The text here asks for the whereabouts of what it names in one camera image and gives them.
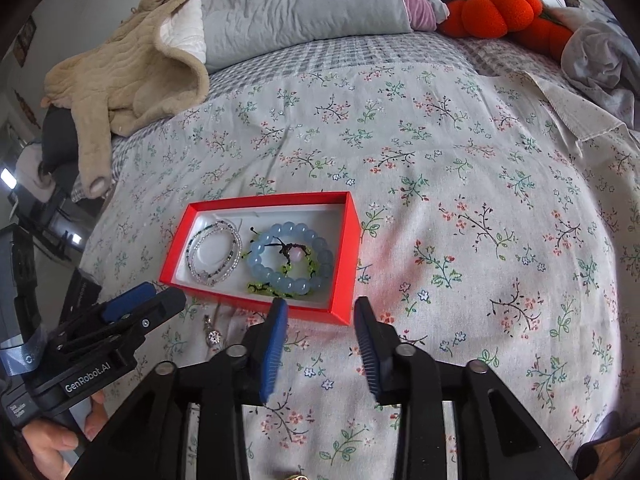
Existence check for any orange plush pumpkin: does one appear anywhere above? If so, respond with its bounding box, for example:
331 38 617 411
440 0 576 56

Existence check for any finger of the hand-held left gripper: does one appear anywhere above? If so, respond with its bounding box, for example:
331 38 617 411
99 281 157 323
50 290 187 354

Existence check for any beaded necklace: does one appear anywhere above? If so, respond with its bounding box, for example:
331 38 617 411
189 224 243 286

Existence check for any blue bead bracelet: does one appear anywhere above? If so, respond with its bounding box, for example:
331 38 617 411
248 222 333 297

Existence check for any dark multicolour bead bracelet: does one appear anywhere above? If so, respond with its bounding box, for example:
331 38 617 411
184 222 240 281

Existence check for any floral bedsheet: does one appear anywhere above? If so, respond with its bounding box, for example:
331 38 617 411
80 62 640 480

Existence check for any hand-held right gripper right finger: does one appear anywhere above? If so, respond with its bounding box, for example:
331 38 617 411
352 296 581 480

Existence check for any green bead bracelet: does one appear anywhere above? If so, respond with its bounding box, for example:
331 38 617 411
243 255 323 297

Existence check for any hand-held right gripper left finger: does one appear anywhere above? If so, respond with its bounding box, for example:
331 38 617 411
65 297 291 480

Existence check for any person's left hand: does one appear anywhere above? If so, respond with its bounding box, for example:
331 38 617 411
20 390 108 480

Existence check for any silver pendant necklace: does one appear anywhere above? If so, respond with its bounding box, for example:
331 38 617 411
202 300 224 346

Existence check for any grey quilted pillow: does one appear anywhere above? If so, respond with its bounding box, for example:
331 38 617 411
200 0 451 73

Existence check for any crumpled white grey blanket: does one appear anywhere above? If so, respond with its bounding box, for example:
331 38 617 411
560 7 640 131

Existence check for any beige fleece jacket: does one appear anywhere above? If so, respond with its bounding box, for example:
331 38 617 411
41 0 211 198

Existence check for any red cardboard box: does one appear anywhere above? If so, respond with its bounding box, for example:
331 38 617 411
159 191 362 327

